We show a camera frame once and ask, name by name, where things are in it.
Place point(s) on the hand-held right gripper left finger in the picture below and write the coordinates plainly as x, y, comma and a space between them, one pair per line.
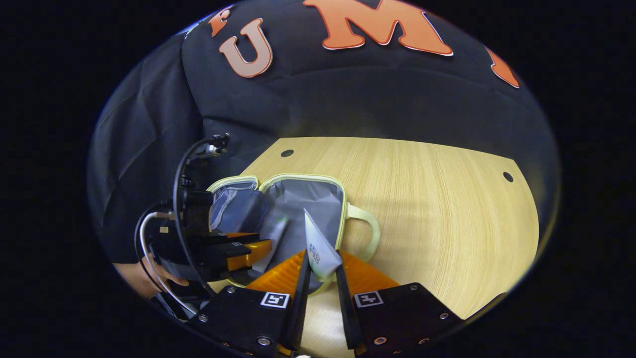
300, 308

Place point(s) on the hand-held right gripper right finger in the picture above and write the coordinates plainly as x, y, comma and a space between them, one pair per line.
345, 308

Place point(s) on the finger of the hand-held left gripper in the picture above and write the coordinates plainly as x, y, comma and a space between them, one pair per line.
213, 238
213, 256

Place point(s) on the small white green tube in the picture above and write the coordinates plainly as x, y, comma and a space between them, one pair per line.
318, 253

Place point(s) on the long white green tube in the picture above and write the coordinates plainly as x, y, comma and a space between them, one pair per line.
276, 238

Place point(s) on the pale yellow suitcase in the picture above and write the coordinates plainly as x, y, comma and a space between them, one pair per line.
308, 199

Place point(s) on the black backdrop cloth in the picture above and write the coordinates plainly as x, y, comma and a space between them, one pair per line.
372, 99

